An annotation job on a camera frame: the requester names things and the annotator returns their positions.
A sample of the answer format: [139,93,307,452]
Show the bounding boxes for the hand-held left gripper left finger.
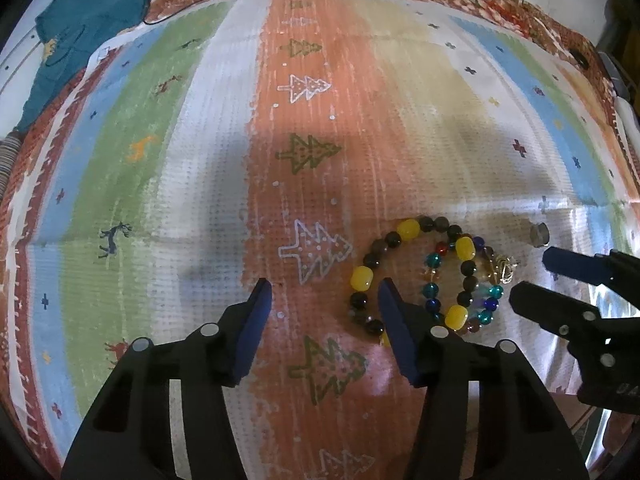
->
[60,277,273,480]

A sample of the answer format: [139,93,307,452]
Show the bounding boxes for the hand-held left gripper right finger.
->
[377,276,591,480]

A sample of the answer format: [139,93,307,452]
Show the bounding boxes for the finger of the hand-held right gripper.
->
[542,246,640,288]
[508,281,621,361]

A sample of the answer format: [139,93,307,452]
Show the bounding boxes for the gold earring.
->
[492,255,521,286]

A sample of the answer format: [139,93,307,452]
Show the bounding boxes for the yellow and dark bead bracelet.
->
[347,216,476,346]

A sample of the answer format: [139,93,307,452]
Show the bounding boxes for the multicolour glass bead bracelet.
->
[422,235,506,333]

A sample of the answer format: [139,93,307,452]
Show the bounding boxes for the striped pastel mat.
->
[10,0,640,480]

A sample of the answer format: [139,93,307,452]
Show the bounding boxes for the grey striped pillow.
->
[0,132,21,196]

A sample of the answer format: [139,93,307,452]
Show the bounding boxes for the teal garment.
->
[20,0,151,133]

